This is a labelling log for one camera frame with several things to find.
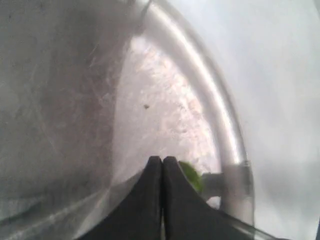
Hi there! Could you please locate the green round object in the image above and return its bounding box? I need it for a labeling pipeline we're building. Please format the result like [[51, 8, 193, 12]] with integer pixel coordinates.
[[178, 161, 203, 194]]

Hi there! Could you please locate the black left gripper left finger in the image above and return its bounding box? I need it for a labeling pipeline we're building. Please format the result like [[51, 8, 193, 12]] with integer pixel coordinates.
[[82, 156, 162, 240]]

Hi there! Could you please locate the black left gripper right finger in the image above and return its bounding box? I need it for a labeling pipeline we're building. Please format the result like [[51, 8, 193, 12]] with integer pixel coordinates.
[[162, 156, 252, 240]]

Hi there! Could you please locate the round stainless steel plate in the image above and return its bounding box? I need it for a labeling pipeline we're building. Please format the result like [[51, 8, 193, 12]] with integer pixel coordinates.
[[0, 0, 272, 240]]

